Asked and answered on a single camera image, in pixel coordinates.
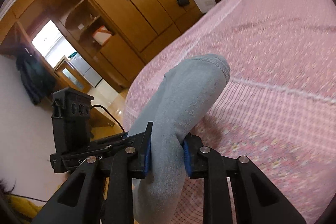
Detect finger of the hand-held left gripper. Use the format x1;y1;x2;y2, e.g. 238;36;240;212
91;132;146;156

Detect black cable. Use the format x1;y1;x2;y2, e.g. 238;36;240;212
91;105;127;133

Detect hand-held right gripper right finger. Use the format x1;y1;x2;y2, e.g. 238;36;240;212
183;133;307;224

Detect person's yellow sleeved left forearm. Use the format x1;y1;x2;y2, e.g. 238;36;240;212
5;195;46;224

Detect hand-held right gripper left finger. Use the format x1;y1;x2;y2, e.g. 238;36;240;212
31;121;154;224

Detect grey-blue fleece pants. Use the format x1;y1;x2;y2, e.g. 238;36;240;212
128;54;231;224

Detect wooden glass door cabinet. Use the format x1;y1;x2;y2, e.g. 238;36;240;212
54;55;91;90

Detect silver refrigerator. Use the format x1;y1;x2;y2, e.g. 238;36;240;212
70;55;103;88

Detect white and orange box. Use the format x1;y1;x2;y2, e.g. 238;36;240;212
92;25;115;46

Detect dark hanging jacket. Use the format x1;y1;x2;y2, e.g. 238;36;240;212
16;52;55;105

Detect pink floral bedspread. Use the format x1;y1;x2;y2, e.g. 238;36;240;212
123;0;336;132

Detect tall wooden wardrobe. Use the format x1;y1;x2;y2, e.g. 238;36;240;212
0;0;204;93

